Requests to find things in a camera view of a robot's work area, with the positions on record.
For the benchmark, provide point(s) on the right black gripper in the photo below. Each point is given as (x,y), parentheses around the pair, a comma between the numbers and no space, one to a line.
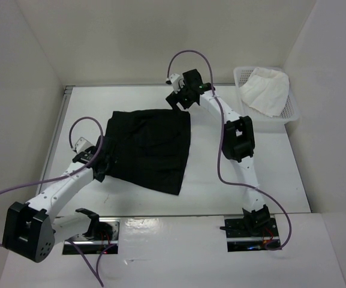
(174,98)

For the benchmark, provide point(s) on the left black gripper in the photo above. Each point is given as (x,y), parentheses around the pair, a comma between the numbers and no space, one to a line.
(101,176)

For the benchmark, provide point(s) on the black skirt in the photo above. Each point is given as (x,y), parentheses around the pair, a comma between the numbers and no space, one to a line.
(152,147)

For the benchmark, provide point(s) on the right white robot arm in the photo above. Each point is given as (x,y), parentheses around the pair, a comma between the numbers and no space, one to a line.
(237,141)

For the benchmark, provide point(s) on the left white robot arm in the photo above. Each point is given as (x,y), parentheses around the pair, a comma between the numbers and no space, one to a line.
(33,228)

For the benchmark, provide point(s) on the white plastic basket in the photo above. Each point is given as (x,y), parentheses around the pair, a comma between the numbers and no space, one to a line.
(290,113)

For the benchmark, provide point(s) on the white skirt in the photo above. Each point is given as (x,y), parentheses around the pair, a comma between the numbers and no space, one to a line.
(266,91)

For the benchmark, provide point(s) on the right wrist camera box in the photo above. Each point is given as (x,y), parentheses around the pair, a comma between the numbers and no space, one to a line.
(176,81)

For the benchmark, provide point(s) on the aluminium table edge rail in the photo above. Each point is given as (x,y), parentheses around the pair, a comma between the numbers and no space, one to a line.
(58,125)

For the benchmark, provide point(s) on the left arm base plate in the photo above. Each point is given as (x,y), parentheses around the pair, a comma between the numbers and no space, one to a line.
(106,239)

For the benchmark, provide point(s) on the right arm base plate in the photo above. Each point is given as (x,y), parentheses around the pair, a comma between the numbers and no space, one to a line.
(238,238)

